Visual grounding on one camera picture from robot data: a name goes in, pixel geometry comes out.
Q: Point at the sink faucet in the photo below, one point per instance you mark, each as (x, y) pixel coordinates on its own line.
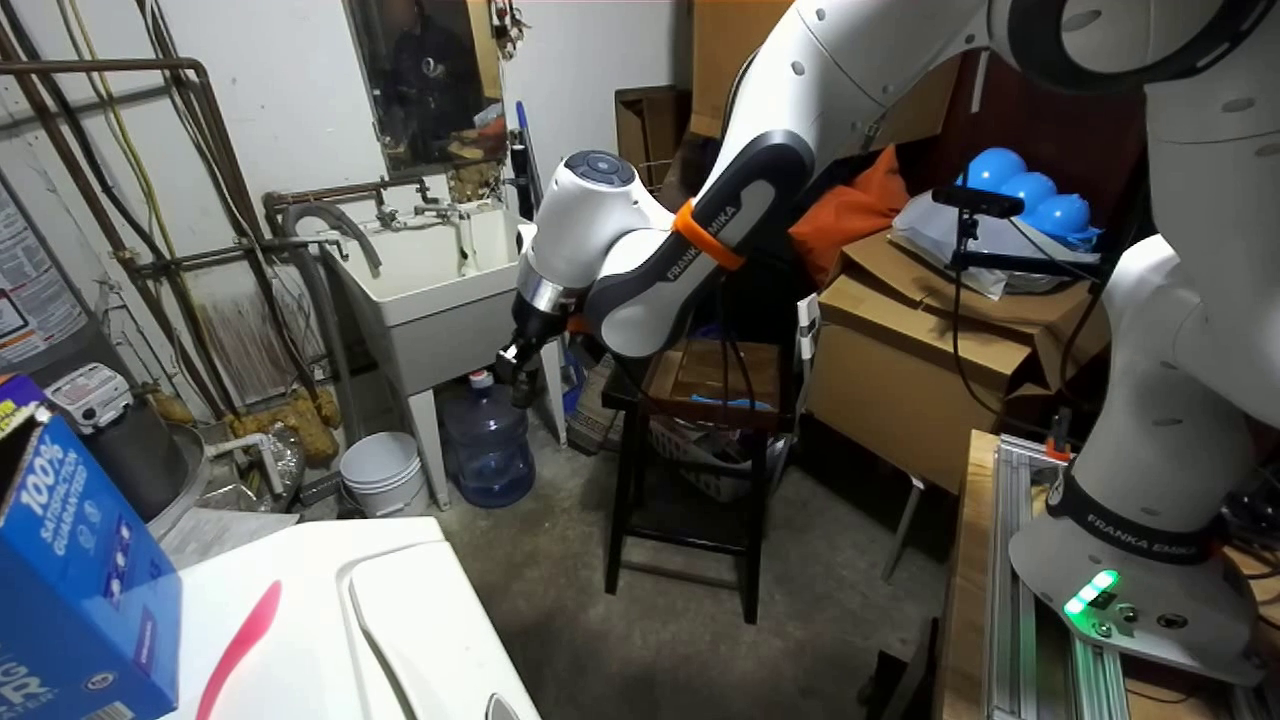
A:
(351, 218)

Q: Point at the black wooden stool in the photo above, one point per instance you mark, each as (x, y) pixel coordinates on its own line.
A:
(705, 439)

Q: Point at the orange cloth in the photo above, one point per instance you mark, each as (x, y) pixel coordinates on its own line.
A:
(846, 213)

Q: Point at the pink plastic spatula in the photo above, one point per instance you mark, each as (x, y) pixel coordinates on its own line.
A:
(239, 650)

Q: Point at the white utility sink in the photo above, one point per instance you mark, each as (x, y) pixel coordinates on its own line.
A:
(434, 301)

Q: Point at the cardboard box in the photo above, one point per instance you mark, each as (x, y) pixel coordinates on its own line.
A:
(908, 367)

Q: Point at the clear water jug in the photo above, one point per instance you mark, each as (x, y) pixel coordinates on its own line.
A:
(485, 441)

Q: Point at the white washing machine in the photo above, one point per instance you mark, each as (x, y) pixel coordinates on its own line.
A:
(377, 622)

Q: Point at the blue balloons pile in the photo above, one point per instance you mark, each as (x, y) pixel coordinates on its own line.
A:
(1043, 200)

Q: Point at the blue detergent box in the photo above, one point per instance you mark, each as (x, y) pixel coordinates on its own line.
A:
(88, 607)

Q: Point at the white plastic bucket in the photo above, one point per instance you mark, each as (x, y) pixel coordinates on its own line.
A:
(384, 473)

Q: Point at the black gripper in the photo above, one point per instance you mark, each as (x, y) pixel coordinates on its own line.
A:
(528, 333)

